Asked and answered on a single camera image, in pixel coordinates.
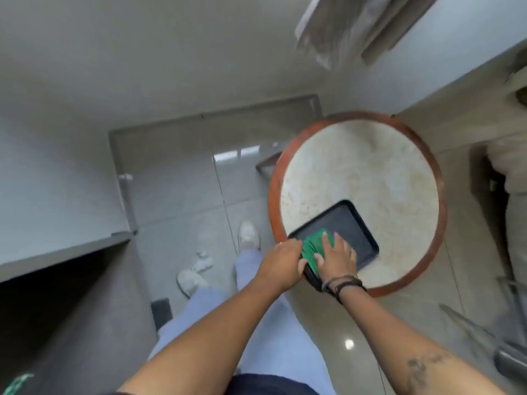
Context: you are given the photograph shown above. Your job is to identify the person's left hand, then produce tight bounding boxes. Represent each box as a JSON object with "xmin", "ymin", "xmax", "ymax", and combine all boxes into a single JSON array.
[{"xmin": 255, "ymin": 239, "xmax": 309, "ymax": 292}]

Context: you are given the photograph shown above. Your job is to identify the person's right hand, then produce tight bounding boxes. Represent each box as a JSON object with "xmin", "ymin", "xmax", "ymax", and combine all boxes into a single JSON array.
[{"xmin": 315, "ymin": 232, "xmax": 358, "ymax": 283}]

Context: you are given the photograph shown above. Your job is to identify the green cleaning cloth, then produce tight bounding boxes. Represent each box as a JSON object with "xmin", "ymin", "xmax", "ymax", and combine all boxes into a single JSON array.
[{"xmin": 300, "ymin": 228, "xmax": 343, "ymax": 274}]

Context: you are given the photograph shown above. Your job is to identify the black rectangular tray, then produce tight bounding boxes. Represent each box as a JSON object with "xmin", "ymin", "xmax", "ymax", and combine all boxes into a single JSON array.
[{"xmin": 287, "ymin": 199, "xmax": 380, "ymax": 294}]

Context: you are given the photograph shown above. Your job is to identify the person's left forearm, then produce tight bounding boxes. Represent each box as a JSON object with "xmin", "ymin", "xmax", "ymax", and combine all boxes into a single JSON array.
[{"xmin": 117, "ymin": 280, "xmax": 289, "ymax": 395}]

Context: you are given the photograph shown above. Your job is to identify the person's right forearm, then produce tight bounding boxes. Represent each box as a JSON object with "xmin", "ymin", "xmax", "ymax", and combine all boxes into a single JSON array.
[{"xmin": 329, "ymin": 284, "xmax": 513, "ymax": 395}]

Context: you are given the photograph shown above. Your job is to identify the black wrist bands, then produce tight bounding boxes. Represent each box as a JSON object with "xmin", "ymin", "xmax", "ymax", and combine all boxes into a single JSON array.
[{"xmin": 321, "ymin": 275, "xmax": 368, "ymax": 304}]

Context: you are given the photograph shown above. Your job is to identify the white shoe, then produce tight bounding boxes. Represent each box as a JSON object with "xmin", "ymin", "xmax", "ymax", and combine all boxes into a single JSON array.
[
  {"xmin": 237, "ymin": 220, "xmax": 261, "ymax": 254},
  {"xmin": 176, "ymin": 269, "xmax": 211, "ymax": 299}
]

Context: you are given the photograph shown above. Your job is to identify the light blue trousers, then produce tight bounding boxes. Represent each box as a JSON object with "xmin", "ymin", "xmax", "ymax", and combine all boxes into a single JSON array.
[{"xmin": 146, "ymin": 248, "xmax": 339, "ymax": 395}]

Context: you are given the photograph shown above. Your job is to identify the crumpled white cloth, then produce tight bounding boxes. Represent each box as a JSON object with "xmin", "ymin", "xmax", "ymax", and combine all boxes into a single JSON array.
[{"xmin": 191, "ymin": 251, "xmax": 215, "ymax": 272}]

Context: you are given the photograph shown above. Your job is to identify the round wood-rimmed marble table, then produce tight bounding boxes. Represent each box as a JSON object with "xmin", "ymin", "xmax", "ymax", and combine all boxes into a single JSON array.
[{"xmin": 268, "ymin": 112, "xmax": 448, "ymax": 299}]

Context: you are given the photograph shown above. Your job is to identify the dark blue shirt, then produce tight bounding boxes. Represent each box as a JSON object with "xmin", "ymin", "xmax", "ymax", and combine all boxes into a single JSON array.
[{"xmin": 230, "ymin": 373, "xmax": 327, "ymax": 395}]

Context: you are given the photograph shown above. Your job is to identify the small black floor box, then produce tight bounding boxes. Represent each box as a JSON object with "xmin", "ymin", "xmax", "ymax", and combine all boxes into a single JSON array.
[{"xmin": 151, "ymin": 298, "xmax": 173, "ymax": 330}]

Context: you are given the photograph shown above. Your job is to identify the beige upholstered chair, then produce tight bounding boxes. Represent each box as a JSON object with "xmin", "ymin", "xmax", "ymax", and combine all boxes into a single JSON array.
[{"xmin": 485, "ymin": 131, "xmax": 527, "ymax": 286}]

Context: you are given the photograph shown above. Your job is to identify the grey curtain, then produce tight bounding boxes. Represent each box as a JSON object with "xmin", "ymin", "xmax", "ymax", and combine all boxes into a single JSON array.
[{"xmin": 294, "ymin": 0, "xmax": 442, "ymax": 71}]

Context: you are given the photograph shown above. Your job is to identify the white counter ledge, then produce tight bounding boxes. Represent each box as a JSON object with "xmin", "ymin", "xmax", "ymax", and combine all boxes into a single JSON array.
[{"xmin": 0, "ymin": 230, "xmax": 139, "ymax": 284}]

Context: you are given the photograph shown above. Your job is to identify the green patterned item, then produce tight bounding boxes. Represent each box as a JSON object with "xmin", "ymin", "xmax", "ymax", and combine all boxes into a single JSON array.
[{"xmin": 0, "ymin": 373, "xmax": 36, "ymax": 395}]

